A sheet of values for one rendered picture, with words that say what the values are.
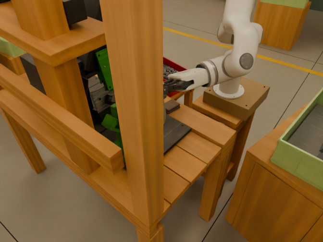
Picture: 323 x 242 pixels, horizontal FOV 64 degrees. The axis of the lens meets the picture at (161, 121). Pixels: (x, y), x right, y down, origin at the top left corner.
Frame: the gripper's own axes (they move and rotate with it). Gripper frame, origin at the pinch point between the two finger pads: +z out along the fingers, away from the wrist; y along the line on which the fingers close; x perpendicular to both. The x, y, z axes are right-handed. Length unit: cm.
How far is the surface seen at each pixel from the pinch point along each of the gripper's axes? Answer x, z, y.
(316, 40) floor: 56, -364, -258
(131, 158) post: 17.1, 14.3, 2.1
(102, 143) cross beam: 11.9, 20.8, -4.9
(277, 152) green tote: 54, -59, -22
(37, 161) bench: 60, 75, -158
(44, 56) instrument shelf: -17.4, 27.8, -6.3
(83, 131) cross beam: 8.1, 25.3, -11.8
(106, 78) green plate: -1, 7, -64
